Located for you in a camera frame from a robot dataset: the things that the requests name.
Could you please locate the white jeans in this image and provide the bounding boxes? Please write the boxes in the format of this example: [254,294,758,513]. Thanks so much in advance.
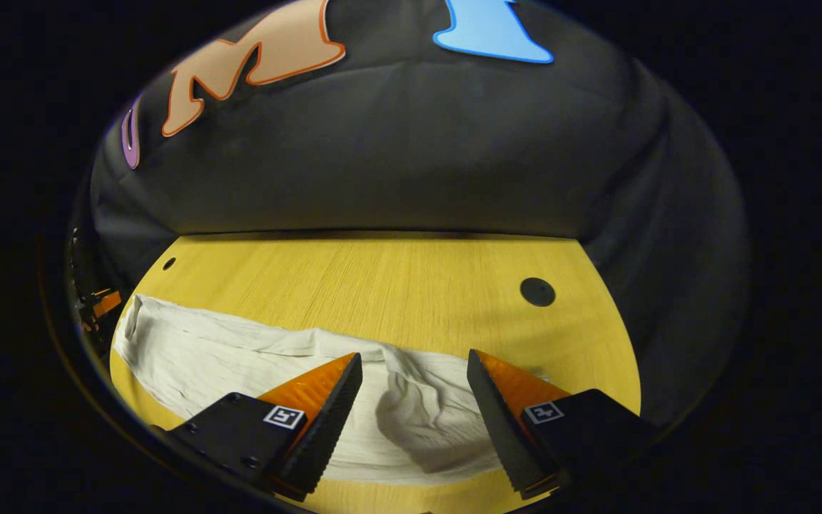
[111,294,551,486]

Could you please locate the black backdrop cloth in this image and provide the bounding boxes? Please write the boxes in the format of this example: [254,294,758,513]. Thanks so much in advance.
[88,0,752,429]

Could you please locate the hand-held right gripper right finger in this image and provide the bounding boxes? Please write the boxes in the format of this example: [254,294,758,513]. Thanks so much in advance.
[467,348,661,500]

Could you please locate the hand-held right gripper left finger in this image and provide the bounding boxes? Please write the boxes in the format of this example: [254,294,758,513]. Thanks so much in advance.
[151,352,363,503]

